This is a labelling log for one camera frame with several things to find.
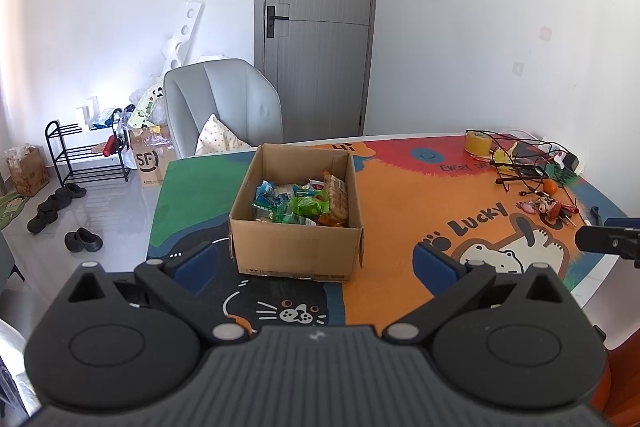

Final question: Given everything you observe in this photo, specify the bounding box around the blue snack packet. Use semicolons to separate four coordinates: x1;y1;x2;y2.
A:
254;181;281;208

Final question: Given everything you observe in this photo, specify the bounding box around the black door handle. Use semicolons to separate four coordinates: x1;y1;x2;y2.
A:
265;5;291;39

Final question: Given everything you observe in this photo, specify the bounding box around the orange cloth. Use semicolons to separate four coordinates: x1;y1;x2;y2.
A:
592;324;640;427

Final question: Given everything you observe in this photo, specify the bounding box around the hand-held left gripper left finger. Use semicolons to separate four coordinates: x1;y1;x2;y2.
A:
64;243;249;349

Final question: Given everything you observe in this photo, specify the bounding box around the grey upholstered chair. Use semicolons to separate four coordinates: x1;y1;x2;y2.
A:
163;59;284;159

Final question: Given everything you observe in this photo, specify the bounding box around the small brown cardboard box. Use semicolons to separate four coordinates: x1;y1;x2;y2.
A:
6;146;51;196

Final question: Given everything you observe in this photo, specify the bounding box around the printed cardboard shipping box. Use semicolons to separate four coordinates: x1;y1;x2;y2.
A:
128;124;177;188

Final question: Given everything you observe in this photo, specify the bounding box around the white foam packing board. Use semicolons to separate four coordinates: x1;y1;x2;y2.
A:
161;0;206;72

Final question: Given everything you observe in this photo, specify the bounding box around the yellow plastic wrapper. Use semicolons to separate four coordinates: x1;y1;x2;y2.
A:
492;144;521;165

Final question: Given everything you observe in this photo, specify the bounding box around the black metal shoe rack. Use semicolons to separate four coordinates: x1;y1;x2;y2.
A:
45;109;131;184

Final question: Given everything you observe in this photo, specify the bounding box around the green and white snack packet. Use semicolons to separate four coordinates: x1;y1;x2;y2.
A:
252;202;301;225

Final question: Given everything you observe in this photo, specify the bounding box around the grey door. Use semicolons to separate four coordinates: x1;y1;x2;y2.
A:
254;0;382;145

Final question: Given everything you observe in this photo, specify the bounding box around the blue plastic bag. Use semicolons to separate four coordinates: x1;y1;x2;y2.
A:
92;108;123;128

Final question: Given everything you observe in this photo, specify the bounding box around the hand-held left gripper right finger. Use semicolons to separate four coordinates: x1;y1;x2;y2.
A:
382;243;574;349

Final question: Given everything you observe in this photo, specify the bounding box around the green floor rug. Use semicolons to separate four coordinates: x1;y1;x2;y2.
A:
0;193;31;231

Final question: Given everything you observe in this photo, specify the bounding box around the large green snack packet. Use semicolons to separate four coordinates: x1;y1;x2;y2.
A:
290;194;331;220

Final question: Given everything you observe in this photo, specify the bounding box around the white dotted pillow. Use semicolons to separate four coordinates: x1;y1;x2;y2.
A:
195;113;251;156

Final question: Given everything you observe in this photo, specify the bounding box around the yellow tape roll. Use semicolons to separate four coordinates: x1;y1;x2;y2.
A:
465;131;493;155

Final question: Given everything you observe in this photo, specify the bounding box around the clear plastic sheet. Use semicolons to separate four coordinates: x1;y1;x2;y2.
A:
0;319;31;413

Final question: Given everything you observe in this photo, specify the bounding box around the pile of plastic bags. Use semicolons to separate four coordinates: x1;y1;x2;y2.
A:
125;77;166;130

